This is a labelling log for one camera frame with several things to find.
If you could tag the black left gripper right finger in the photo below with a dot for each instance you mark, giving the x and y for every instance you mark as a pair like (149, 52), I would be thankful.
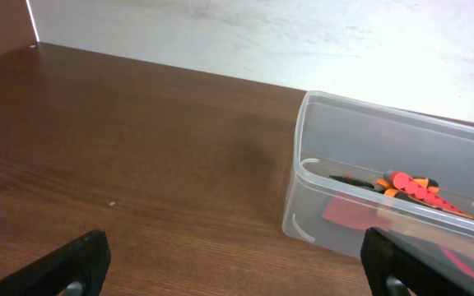
(394, 267)

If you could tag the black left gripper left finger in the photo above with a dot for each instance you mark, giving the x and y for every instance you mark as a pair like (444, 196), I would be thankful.
(77, 268)

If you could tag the red handled cutting pliers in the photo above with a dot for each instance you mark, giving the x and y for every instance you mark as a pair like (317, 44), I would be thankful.
(457, 262)

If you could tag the orange black needle-nose pliers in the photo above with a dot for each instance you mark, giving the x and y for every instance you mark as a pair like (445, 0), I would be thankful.
(358, 183)

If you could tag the orange screwdriver bit holder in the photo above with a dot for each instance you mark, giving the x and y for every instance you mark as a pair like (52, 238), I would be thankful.
(420, 190)

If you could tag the clear plastic container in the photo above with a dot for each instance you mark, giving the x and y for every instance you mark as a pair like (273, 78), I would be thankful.
(346, 137)

